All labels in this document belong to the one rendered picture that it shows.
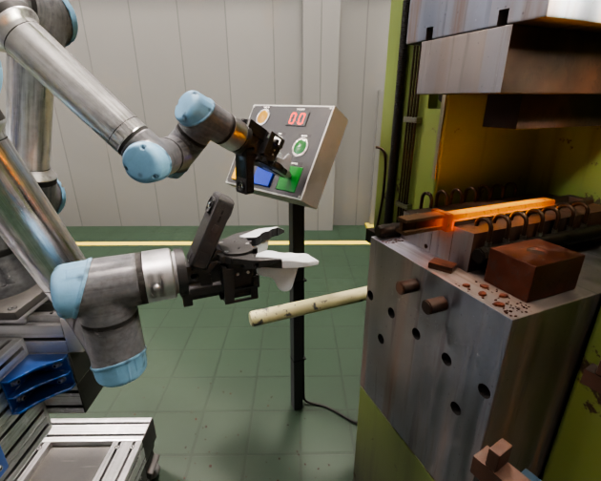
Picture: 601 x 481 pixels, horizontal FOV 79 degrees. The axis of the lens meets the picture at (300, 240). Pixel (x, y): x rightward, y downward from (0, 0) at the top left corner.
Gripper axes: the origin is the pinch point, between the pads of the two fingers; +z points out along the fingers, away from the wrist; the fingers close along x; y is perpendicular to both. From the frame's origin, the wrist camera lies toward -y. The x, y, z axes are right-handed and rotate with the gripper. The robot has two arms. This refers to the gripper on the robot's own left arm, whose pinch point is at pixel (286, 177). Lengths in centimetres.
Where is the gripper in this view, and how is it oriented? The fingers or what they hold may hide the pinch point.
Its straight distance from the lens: 104.0
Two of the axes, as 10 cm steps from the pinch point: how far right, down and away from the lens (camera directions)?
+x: -7.4, -2.5, 6.3
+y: 3.4, -9.4, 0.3
